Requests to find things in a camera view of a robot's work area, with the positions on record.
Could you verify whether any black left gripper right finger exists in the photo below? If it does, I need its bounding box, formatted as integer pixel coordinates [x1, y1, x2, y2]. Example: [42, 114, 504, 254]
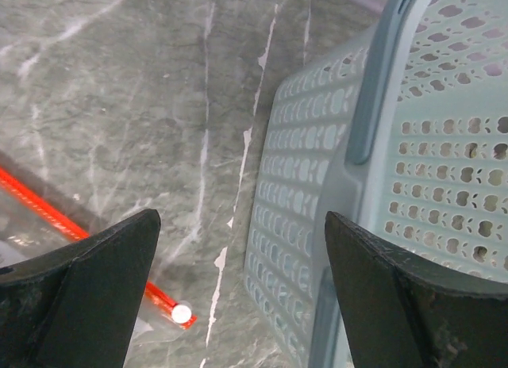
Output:
[325, 212, 507, 367]

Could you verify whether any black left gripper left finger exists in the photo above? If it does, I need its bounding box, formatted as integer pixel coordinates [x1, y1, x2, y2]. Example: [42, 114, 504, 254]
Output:
[1, 209, 161, 367]

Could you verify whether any clear bag with red zipper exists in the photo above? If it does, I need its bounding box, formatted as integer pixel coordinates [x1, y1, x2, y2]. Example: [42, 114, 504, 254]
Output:
[1, 169, 197, 345]

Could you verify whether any light blue perforated plastic basket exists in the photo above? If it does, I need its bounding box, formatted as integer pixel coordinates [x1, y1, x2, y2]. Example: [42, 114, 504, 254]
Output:
[244, 0, 507, 367]

